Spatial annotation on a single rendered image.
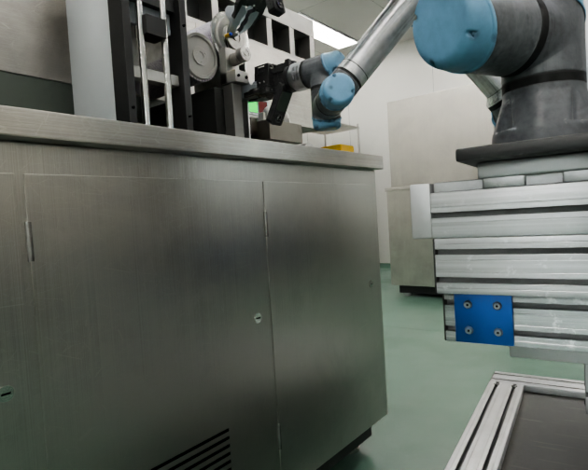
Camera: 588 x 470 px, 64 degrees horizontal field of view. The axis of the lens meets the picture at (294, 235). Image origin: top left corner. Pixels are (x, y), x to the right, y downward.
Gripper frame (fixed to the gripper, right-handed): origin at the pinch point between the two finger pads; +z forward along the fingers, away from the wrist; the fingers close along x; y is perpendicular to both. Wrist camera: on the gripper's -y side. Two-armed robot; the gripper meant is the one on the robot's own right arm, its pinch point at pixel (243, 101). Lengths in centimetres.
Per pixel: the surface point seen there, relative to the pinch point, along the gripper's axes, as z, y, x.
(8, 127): -32, -22, 77
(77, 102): 18.7, -2.9, 41.3
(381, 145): 187, 50, -444
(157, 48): 6.9, 11.7, 24.4
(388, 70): 171, 141, -444
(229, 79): -6.9, 2.4, 12.0
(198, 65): -2.4, 5.9, 18.6
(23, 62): 30, 8, 49
